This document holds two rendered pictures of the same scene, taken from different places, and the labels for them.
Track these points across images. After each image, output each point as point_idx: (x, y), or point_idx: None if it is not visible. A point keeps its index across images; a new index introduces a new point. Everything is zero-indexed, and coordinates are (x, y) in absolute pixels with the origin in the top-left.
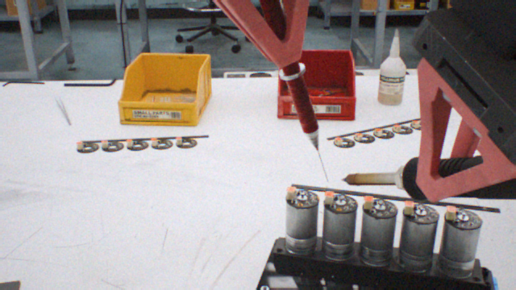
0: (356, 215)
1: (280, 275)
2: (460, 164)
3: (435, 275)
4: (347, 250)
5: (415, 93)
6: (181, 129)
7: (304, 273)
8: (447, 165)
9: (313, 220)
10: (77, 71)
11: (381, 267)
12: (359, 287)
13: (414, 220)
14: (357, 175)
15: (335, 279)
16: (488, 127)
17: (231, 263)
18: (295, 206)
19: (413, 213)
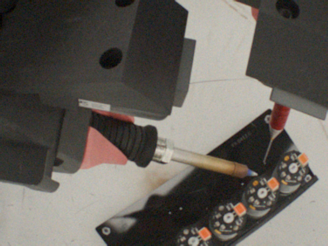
0: (246, 204)
1: (276, 146)
2: (93, 117)
3: (166, 243)
4: (242, 198)
5: None
6: None
7: (263, 165)
8: (106, 119)
9: (275, 171)
10: None
11: (209, 215)
12: (214, 191)
13: (190, 226)
14: (232, 164)
15: (238, 183)
16: None
17: (325, 136)
18: (287, 152)
19: (198, 234)
